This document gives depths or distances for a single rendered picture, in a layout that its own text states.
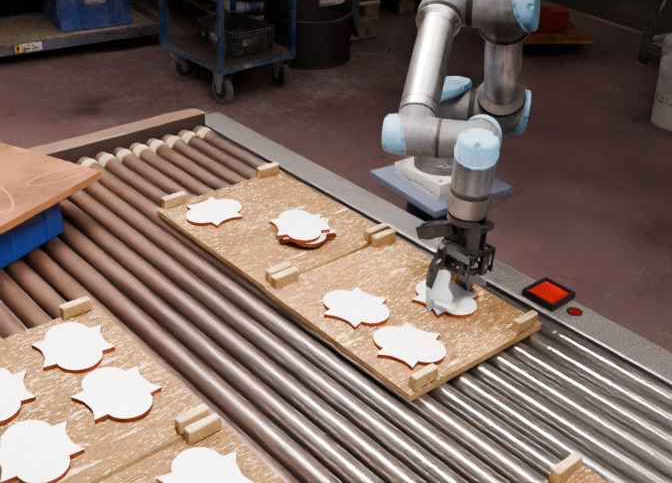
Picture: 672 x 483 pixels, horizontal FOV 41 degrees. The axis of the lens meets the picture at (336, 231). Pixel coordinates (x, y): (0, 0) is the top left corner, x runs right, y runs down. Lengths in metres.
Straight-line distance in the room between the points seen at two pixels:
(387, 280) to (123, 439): 0.65
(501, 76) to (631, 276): 1.88
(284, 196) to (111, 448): 0.89
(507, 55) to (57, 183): 1.02
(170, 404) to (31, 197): 0.63
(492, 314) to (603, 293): 1.97
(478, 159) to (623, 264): 2.42
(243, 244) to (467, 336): 0.54
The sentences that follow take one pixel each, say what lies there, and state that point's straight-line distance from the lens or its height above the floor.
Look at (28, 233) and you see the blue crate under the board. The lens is 1.97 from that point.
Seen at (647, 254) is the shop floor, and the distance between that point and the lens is 4.05.
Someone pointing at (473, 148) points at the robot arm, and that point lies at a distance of 1.56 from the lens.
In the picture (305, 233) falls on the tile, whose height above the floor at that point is 0.97.
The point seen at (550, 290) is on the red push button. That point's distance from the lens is 1.87.
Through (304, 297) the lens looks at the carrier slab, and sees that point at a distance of 1.75.
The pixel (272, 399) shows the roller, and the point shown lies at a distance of 1.53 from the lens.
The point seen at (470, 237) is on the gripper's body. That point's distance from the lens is 1.64.
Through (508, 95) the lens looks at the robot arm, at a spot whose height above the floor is 1.16.
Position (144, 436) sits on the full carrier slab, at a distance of 1.46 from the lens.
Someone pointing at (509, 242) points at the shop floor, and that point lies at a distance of 3.94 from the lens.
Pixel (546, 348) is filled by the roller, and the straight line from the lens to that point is 1.73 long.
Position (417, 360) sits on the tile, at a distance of 1.59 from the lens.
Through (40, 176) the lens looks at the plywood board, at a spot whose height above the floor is 1.04.
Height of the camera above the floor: 1.90
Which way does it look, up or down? 29 degrees down
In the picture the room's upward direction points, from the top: 3 degrees clockwise
